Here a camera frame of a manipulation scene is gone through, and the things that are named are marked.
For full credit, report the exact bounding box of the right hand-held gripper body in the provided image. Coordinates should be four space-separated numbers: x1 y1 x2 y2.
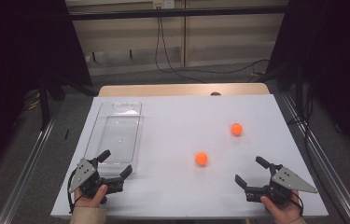
245 163 318 206

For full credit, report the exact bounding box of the white wall socket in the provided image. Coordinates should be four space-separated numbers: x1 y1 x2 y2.
152 0 175 10

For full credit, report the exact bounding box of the orange table tennis ball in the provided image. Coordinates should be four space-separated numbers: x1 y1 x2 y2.
194 151 209 166
230 122 244 136

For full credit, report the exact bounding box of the right hand-held gripper black cable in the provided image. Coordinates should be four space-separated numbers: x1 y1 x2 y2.
288 195 304 217

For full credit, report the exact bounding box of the yellow cable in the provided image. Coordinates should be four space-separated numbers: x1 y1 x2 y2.
22 92 42 112

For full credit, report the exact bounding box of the left hand-held gripper black cable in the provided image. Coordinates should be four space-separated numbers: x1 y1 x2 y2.
66 169 85 215

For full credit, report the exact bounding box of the aluminium floor rail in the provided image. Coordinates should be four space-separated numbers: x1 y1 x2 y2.
280 92 350 224
0 114 57 224

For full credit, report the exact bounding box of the dark curtain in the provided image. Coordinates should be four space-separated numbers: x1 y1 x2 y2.
265 0 350 163
0 0 93 182

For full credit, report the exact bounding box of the person's left hand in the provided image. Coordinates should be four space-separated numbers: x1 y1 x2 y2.
74 184 108 209

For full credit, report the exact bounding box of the wooden table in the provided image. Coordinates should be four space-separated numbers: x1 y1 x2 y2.
97 82 271 97

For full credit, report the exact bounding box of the black wall cable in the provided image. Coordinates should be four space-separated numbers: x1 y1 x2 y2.
159 15 271 76
154 15 208 84

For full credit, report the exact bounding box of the clear plastic tray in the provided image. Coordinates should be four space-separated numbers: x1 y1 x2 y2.
82 101 145 175

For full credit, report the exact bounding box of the hand-held gripper black cable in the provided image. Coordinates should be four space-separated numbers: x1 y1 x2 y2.
66 169 85 215
288 195 304 217

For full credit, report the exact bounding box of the black horizontal bar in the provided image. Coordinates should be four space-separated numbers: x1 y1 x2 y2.
68 5 288 21

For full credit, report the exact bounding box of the white table board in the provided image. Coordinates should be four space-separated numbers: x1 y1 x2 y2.
50 94 329 219

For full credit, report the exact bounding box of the person's right hand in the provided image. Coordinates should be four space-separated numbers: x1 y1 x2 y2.
259 189 302 224

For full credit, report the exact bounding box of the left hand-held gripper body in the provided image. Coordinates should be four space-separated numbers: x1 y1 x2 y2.
68 158 124 201

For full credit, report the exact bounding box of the black metal stand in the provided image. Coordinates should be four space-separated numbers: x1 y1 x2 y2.
260 61 308 123
36 74 100 132

